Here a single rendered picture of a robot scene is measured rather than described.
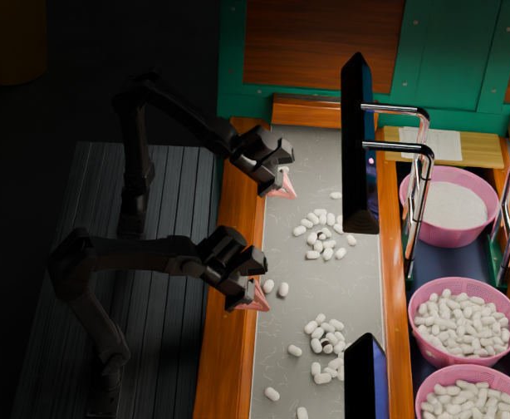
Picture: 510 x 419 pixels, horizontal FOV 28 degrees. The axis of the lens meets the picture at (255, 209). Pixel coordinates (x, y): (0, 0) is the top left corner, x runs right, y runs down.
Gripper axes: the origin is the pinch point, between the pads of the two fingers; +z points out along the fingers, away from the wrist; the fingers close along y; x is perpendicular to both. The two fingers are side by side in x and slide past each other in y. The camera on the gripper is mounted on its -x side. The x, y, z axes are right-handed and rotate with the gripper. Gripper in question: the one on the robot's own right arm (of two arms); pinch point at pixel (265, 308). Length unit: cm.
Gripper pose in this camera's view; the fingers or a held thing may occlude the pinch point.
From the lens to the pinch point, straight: 233.7
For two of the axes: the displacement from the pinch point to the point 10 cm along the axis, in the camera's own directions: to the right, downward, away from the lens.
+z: 7.3, 5.4, 4.2
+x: -6.9, 5.3, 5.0
